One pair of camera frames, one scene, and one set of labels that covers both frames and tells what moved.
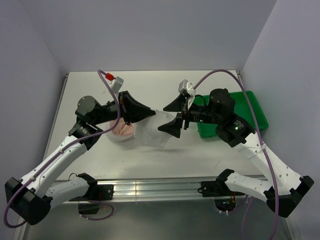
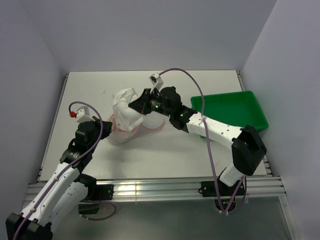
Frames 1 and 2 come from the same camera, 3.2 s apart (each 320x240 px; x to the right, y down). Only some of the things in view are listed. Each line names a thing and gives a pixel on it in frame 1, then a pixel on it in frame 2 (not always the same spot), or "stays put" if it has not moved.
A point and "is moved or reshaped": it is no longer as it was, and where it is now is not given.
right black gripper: (173, 127) → (142, 103)
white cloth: (146, 131) is moved or reshaped
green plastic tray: (242, 108) stays put
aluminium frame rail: (147, 188) stays put
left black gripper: (132, 110) → (106, 129)
